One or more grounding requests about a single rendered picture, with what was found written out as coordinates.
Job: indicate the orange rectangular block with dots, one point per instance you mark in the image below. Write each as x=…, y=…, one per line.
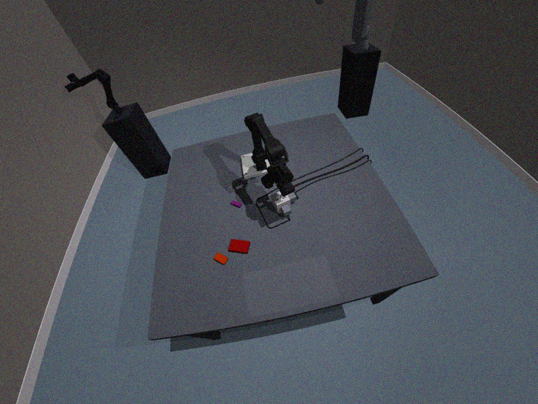
x=220, y=258

